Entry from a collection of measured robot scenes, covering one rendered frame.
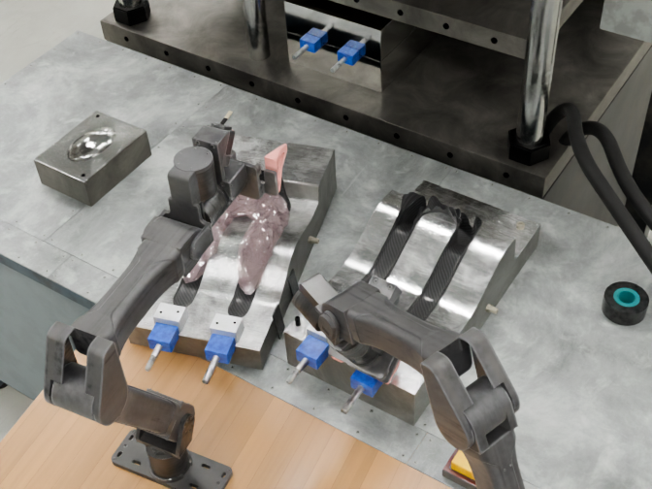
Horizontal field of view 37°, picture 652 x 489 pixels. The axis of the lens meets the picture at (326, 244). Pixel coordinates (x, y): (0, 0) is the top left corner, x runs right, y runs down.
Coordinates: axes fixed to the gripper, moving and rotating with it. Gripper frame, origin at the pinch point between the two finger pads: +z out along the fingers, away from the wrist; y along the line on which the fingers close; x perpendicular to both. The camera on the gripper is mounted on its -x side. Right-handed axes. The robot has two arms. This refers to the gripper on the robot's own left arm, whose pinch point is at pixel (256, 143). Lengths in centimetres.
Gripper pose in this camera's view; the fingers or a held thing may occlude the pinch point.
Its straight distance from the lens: 156.6
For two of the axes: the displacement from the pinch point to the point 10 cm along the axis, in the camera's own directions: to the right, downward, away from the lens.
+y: -9.0, -2.7, 3.3
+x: 0.4, 7.2, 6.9
